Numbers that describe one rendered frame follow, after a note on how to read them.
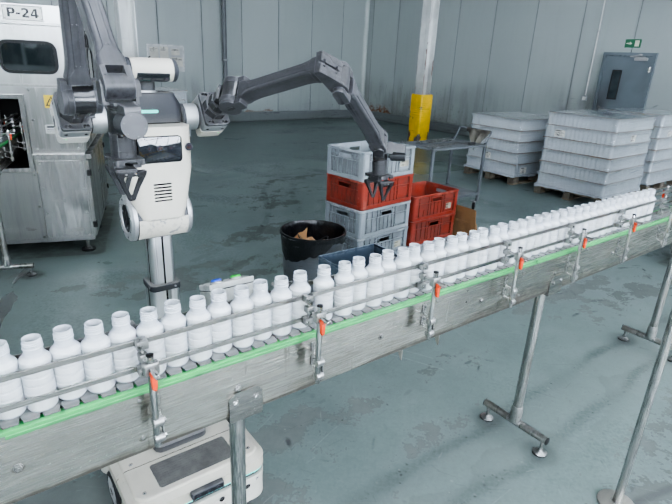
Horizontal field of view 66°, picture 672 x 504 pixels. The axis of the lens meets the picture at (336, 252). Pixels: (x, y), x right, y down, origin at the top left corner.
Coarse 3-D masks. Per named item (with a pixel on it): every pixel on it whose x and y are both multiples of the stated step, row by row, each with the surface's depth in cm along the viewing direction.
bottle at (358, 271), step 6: (354, 258) 156; (360, 258) 156; (354, 264) 154; (360, 264) 154; (354, 270) 154; (360, 270) 154; (366, 270) 157; (354, 276) 154; (360, 276) 154; (366, 276) 155; (366, 282) 156; (354, 288) 155; (360, 288) 155; (354, 294) 156; (360, 294) 156; (354, 300) 157; (354, 306) 157; (360, 306) 158
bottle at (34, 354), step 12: (24, 336) 105; (36, 336) 106; (24, 348) 103; (36, 348) 104; (24, 360) 103; (36, 360) 104; (48, 360) 106; (48, 372) 106; (24, 384) 105; (36, 384) 105; (48, 384) 107; (36, 408) 107; (48, 408) 108
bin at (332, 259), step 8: (352, 248) 225; (360, 248) 228; (368, 248) 231; (376, 248) 231; (384, 248) 227; (320, 256) 214; (328, 256) 218; (336, 256) 220; (344, 256) 223; (352, 256) 226; (368, 256) 232; (320, 264) 215; (328, 264) 210; (336, 264) 222; (336, 272) 207; (400, 352) 191
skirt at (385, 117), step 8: (376, 112) 1590; (384, 120) 1567; (392, 120) 1539; (400, 120) 1513; (408, 120) 1487; (432, 128) 1420; (440, 128) 1397; (448, 128) 1375; (456, 128) 1354; (464, 128) 1333
